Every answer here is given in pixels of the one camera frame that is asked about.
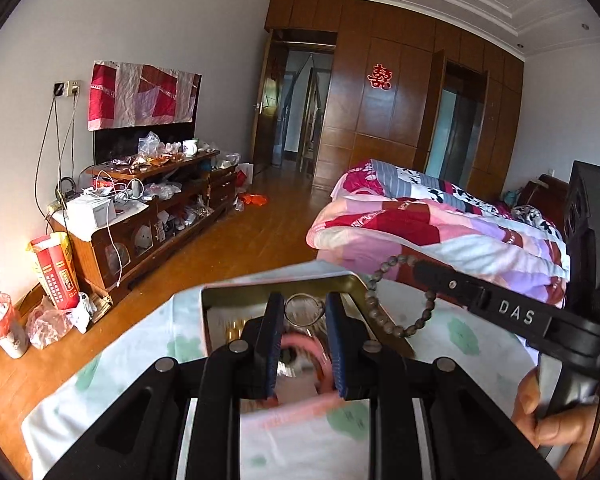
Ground pink patchwork quilt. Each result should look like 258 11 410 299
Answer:
305 159 572 310

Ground black hanging cables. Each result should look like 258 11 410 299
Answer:
34 94 79 211

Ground wooden bed headboard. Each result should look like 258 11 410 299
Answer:
500 174 571 231

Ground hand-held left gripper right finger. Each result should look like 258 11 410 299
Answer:
326 291 562 480

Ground red and yellow carton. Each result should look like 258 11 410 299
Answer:
27 232 82 311

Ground clear plastic bag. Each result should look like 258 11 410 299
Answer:
26 294 98 351

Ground red patchwork cloth cover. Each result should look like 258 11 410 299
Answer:
87 61 202 132

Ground wooden television cabinet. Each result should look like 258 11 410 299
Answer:
47 149 240 306

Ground pink bangle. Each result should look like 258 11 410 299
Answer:
279 332 334 391

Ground white cardboard box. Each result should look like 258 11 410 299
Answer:
66 194 116 230

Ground white bin with red bag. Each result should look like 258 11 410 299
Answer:
0 291 31 360

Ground dark wooden bead bracelet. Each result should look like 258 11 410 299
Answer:
364 254 439 339

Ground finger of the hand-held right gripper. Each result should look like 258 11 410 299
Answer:
412 259 600 368

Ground black television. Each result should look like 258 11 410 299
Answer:
93 74 202 167

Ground wooden room door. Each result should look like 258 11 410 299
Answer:
252 30 338 176

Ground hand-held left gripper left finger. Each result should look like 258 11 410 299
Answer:
42 292 286 480

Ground rectangular metal tin box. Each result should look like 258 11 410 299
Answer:
200 272 417 361

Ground person's right hand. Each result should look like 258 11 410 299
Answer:
511 366 600 480

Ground wooden wardrobe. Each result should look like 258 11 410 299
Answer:
265 0 525 201

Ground red paper decoration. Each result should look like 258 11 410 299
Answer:
367 63 395 91

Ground silver bangle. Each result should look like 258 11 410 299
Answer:
284 293 327 328

